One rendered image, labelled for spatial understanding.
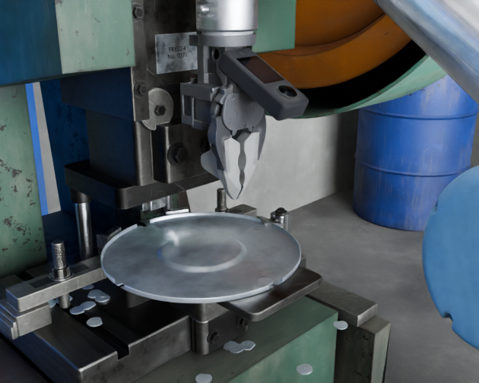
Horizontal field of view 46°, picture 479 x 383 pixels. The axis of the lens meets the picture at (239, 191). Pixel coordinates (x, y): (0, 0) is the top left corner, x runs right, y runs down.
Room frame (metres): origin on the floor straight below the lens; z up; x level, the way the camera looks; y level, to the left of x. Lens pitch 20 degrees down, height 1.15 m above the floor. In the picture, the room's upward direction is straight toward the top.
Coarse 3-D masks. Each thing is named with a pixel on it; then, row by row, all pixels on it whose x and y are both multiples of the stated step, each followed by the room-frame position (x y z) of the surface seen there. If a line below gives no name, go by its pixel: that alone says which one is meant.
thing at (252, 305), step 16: (304, 272) 0.70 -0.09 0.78; (272, 288) 0.65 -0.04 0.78; (288, 288) 0.65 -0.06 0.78; (304, 288) 0.65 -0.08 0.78; (176, 304) 0.72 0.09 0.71; (192, 304) 0.70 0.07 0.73; (208, 304) 0.70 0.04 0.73; (224, 304) 0.62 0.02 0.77; (240, 304) 0.61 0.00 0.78; (256, 304) 0.61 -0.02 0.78; (272, 304) 0.61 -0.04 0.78; (288, 304) 0.63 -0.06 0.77; (192, 320) 0.70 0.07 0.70; (208, 320) 0.70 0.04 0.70; (224, 320) 0.72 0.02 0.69; (240, 320) 0.74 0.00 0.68; (256, 320) 0.59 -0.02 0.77; (192, 336) 0.70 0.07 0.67; (208, 336) 0.69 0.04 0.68; (224, 336) 0.72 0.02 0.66; (208, 352) 0.70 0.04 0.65
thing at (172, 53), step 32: (160, 0) 0.77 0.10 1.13; (192, 0) 0.81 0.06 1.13; (160, 32) 0.77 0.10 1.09; (192, 32) 0.81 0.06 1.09; (160, 64) 0.77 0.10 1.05; (192, 64) 0.81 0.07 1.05; (160, 96) 0.75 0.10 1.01; (96, 128) 0.80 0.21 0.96; (128, 128) 0.75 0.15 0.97; (160, 128) 0.74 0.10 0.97; (192, 128) 0.77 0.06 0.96; (96, 160) 0.81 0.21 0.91; (128, 160) 0.75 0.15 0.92; (160, 160) 0.74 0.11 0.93; (192, 160) 0.77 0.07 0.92
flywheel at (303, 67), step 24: (312, 0) 1.09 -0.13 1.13; (336, 0) 1.05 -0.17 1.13; (360, 0) 1.02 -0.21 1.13; (312, 24) 1.09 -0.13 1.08; (336, 24) 1.05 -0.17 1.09; (360, 24) 1.01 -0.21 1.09; (384, 24) 0.94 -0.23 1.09; (312, 48) 1.07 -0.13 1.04; (336, 48) 1.00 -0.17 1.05; (360, 48) 0.97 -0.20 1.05; (384, 48) 0.94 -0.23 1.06; (408, 48) 0.93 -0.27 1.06; (288, 72) 1.08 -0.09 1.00; (312, 72) 1.04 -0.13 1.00; (336, 72) 1.00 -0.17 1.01; (360, 72) 0.97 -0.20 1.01; (384, 72) 1.03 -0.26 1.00
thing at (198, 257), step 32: (160, 224) 0.86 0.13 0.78; (192, 224) 0.86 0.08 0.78; (224, 224) 0.86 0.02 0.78; (256, 224) 0.86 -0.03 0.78; (128, 256) 0.74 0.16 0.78; (160, 256) 0.74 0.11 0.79; (192, 256) 0.73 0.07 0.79; (224, 256) 0.73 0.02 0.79; (256, 256) 0.74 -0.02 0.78; (288, 256) 0.74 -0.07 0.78; (128, 288) 0.64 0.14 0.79; (160, 288) 0.65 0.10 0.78; (192, 288) 0.65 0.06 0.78; (224, 288) 0.65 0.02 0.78; (256, 288) 0.65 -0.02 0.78
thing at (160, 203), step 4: (156, 200) 0.83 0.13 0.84; (160, 200) 0.83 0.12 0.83; (164, 200) 0.84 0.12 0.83; (140, 204) 0.82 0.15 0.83; (144, 204) 0.82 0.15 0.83; (148, 204) 0.83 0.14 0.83; (152, 204) 0.82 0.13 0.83; (156, 204) 0.83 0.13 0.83; (160, 204) 0.83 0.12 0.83; (164, 204) 0.84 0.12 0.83; (140, 208) 0.82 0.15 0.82; (144, 208) 0.82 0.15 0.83; (148, 208) 0.83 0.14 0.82; (152, 208) 0.82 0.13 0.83; (156, 208) 0.83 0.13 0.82
